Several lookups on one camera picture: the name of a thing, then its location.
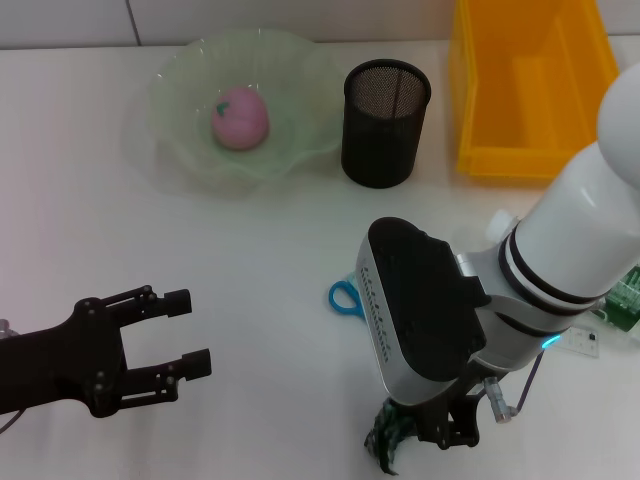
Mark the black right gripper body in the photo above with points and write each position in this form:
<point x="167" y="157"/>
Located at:
<point x="457" y="415"/>

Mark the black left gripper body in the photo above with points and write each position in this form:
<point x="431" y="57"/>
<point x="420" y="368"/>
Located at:
<point x="60" y="365"/>

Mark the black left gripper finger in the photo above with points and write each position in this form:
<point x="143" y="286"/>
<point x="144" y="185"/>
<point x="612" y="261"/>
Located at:
<point x="197" y="365"/>
<point x="177" y="302"/>

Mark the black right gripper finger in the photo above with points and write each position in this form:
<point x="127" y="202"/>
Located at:
<point x="415" y="420"/>

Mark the green plastic wrapper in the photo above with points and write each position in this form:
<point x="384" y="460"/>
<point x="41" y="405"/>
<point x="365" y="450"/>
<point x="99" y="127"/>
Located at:
<point x="385" y="440"/>

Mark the blue scissors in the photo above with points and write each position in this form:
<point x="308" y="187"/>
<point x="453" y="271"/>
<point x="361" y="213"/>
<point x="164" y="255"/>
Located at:
<point x="332" y="299"/>

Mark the pink peach toy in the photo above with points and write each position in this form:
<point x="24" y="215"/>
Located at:
<point x="240" y="120"/>

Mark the clear water bottle green label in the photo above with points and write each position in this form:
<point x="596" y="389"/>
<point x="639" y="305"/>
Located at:
<point x="627" y="300"/>

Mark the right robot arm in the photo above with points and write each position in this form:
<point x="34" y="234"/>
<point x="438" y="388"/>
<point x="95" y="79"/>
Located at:
<point x="565" y="240"/>

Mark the clear plastic ruler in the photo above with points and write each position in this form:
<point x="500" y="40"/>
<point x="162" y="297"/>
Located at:
<point x="582" y="342"/>

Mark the green glass fruit bowl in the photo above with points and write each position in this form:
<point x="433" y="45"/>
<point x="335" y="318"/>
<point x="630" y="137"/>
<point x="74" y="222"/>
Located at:
<point x="190" y="100"/>

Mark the black mesh pen holder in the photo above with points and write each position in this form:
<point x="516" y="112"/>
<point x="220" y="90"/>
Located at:
<point x="380" y="145"/>

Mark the yellow plastic bin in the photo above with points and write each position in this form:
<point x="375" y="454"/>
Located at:
<point x="520" y="100"/>

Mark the right wrist camera housing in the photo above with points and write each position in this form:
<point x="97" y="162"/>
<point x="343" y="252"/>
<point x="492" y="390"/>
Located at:
<point x="420" y="300"/>

